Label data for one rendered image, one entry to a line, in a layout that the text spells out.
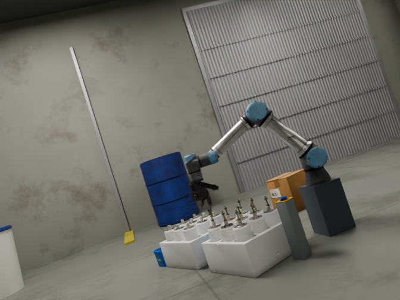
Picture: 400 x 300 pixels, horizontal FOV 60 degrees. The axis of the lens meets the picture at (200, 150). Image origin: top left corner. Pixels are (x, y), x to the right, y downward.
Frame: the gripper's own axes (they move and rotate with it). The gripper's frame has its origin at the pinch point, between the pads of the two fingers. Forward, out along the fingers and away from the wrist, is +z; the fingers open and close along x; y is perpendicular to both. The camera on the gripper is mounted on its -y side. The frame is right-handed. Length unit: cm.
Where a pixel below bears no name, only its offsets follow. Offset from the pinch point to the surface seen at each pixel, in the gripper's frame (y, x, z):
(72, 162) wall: 46, -317, -85
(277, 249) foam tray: -18.4, 27.5, 27.8
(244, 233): -3.0, 27.4, 12.9
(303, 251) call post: -26, 39, 31
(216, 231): 2.1, 4.4, 11.4
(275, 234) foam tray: -20.8, 27.0, 20.7
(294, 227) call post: -26, 39, 18
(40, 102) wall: 63, -320, -177
